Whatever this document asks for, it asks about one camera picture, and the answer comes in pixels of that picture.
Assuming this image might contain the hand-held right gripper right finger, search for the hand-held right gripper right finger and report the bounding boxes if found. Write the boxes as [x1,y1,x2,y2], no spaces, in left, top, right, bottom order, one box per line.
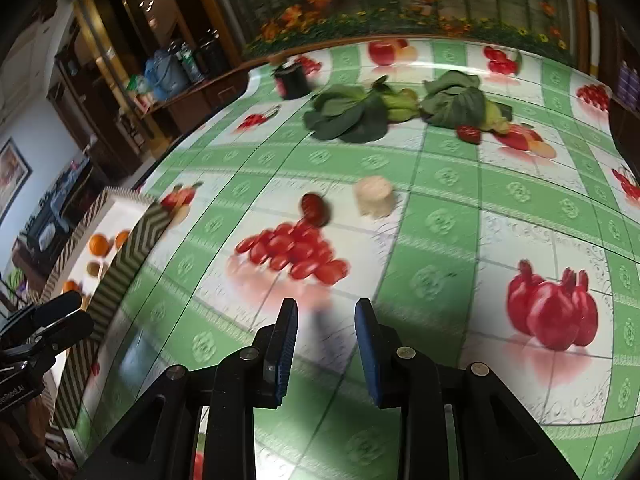
[354,298,581,480]

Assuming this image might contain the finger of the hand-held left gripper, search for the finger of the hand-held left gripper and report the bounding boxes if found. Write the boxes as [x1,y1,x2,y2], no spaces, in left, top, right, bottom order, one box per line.
[0,311,96,362]
[0,290,84,336]

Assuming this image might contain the framed wall picture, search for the framed wall picture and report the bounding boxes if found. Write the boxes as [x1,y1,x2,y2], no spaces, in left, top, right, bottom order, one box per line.
[0,137,33,221]

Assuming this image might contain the clear plastic bottle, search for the clear plastic bottle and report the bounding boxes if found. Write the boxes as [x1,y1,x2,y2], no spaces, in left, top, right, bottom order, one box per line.
[177,42,203,83]

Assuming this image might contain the purple bottles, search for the purple bottles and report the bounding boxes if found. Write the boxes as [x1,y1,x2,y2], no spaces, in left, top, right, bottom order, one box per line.
[617,60,640,106]

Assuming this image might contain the white foam fruit net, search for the white foam fruit net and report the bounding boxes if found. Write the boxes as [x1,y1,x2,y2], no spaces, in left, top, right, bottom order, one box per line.
[352,176,396,218]

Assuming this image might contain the blue bag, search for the blue bag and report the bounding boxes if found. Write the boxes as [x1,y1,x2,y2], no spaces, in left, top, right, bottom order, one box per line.
[145,49,188,101]

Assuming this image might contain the fruit print tablecloth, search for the fruit print tablecloth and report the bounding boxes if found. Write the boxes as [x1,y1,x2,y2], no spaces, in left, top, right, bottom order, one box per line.
[75,35,640,480]

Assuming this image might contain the green and white packet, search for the green and white packet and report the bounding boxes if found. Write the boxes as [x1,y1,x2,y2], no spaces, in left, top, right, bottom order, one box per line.
[127,75,151,106]

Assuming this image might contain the wooden counter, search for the wooden counter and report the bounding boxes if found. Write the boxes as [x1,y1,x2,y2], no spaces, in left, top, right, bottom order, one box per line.
[140,67,251,146]

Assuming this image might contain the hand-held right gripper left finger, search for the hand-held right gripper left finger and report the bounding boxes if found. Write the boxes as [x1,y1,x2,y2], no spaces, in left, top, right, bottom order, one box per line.
[75,298,299,480]

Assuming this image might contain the striped white cardboard box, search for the striped white cardboard box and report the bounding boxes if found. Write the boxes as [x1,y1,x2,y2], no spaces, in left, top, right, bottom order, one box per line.
[40,186,172,433]

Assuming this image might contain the black jar with red label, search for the black jar with red label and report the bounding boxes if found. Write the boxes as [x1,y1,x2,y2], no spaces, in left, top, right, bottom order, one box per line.
[272,62,311,100]

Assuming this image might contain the black pot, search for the black pot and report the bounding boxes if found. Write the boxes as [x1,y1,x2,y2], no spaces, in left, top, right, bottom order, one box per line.
[195,30,231,78]

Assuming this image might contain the green bok choy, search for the green bok choy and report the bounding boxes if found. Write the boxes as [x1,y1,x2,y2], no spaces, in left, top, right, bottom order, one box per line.
[304,76,418,143]
[419,70,513,135]

